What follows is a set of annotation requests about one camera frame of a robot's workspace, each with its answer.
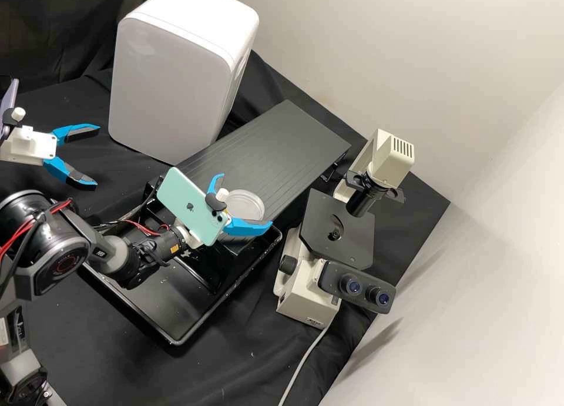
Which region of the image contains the white box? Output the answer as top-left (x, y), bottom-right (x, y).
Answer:
top-left (108, 0), bottom-right (260, 166)

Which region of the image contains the grey cable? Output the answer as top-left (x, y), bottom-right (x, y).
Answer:
top-left (281, 323), bottom-right (331, 406)

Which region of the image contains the petri dish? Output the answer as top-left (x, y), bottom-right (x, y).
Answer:
top-left (226, 189), bottom-right (266, 222)

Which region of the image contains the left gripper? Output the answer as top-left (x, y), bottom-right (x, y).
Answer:
top-left (0, 123), bottom-right (100, 192)

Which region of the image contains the cream microscope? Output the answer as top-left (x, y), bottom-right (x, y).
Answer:
top-left (273, 128), bottom-right (417, 328)

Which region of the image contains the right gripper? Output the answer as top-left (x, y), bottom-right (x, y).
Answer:
top-left (179, 173), bottom-right (274, 259)

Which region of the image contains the black tray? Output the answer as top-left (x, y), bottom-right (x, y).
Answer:
top-left (81, 182), bottom-right (283, 347)

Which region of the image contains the right wrist camera phone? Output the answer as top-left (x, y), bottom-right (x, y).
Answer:
top-left (156, 166), bottom-right (233, 248)

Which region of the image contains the black platform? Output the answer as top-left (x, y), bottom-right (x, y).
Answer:
top-left (144, 99), bottom-right (353, 294)

